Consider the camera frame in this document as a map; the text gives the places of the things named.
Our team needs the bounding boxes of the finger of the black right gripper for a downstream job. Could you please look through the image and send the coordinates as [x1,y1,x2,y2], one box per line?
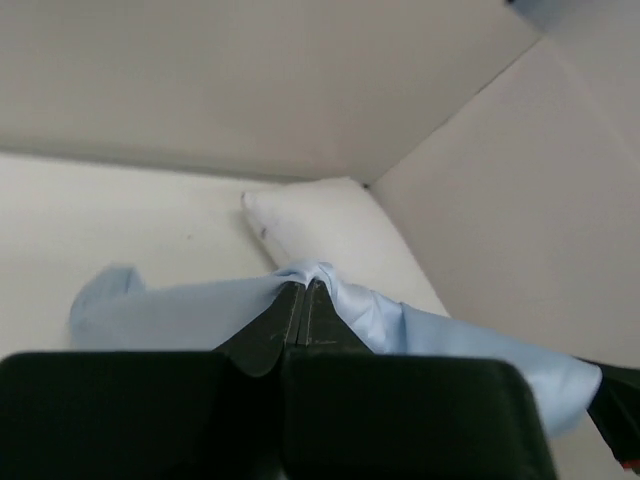
[576,357,639,468]

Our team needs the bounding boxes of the light blue pillowcase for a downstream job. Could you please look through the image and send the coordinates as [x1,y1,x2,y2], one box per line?
[69,261,603,435]

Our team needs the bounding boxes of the white pillow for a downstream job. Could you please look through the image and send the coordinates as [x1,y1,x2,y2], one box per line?
[241,178,448,316]

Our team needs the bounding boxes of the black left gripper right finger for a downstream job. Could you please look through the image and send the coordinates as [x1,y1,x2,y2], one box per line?
[281,280,556,479]

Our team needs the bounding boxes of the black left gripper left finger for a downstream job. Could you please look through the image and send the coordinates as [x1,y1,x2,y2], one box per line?
[1,283,304,479]

